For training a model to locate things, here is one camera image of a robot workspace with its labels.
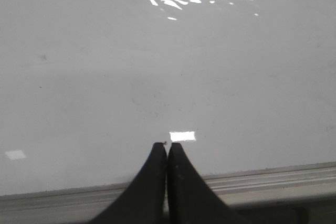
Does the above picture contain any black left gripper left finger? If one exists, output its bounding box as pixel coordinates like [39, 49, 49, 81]
[89, 143, 167, 223]

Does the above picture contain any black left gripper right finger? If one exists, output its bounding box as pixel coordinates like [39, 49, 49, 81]
[167, 143, 249, 224]

